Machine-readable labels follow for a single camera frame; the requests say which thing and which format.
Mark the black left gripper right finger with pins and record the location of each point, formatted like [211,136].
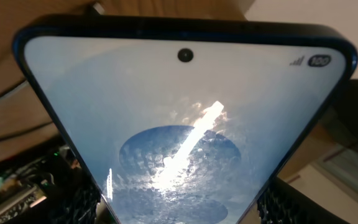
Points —
[282,204]

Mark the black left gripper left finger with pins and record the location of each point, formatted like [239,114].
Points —
[75,204]

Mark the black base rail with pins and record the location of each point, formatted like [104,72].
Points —
[38,185]

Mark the blue Samsung Galaxy smartphone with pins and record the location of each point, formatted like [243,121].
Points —
[182,120]

